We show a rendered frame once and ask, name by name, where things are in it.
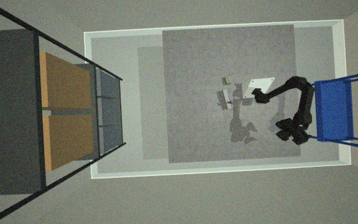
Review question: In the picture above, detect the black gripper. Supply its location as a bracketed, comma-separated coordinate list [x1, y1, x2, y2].
[275, 120, 308, 145]

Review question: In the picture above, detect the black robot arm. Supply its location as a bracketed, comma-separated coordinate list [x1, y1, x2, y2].
[251, 76, 315, 142]

